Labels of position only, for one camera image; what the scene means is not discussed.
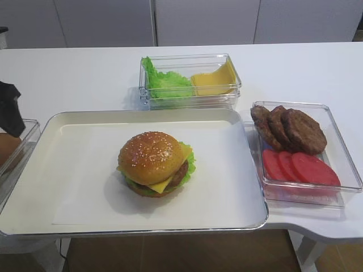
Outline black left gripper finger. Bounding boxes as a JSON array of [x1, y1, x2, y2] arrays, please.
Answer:
[[1, 99, 25, 137]]

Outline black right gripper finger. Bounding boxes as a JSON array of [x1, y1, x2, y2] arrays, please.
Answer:
[[0, 82, 21, 101]]

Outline sesame top bun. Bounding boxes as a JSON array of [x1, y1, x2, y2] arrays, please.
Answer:
[[118, 131, 185, 185]]

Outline green lettuce leaves in box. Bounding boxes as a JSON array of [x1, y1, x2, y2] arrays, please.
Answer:
[[141, 57, 195, 99]]

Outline clear box lettuce and cheese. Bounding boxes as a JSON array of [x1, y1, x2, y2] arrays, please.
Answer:
[[139, 53, 242, 110]]

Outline yellow cheese slices stack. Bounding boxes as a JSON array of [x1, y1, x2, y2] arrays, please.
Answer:
[[191, 60, 236, 96]]

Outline plain smooth bun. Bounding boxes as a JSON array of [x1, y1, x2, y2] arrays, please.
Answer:
[[0, 133, 22, 166]]

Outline clear box for buns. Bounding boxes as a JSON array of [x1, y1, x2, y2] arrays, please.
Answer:
[[1, 119, 40, 208]]

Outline white rectangular serving tray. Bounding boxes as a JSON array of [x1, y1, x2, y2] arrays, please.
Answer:
[[1, 108, 268, 236]]

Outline bottom burger bun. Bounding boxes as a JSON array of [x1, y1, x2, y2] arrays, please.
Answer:
[[126, 180, 177, 198]]

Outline brown patty on burger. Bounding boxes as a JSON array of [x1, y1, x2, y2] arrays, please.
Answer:
[[147, 160, 189, 191]]

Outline brown patty left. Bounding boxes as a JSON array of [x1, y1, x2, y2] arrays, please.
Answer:
[[250, 105, 284, 151]]

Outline red tomato slice left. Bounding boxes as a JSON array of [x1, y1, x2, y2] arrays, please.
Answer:
[[263, 149, 287, 181]]

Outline red tomato slice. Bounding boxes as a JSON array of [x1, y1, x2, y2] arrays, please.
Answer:
[[263, 149, 287, 181], [278, 151, 300, 182], [291, 152, 341, 186]]

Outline brown patty middle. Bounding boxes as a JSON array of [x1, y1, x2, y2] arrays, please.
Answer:
[[267, 105, 294, 152]]

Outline red tomato slice middle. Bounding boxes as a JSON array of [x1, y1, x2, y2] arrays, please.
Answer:
[[278, 151, 300, 182]]

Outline brown patty right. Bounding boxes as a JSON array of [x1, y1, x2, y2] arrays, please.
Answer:
[[281, 108, 327, 155]]

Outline clear box patties and tomatoes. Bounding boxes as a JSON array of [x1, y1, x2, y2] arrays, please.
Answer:
[[249, 101, 362, 208]]

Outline red tomato slice right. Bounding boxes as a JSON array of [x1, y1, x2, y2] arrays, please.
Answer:
[[291, 152, 341, 186]]

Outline black cable under table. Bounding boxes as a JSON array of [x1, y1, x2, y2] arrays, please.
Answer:
[[58, 238, 69, 263]]

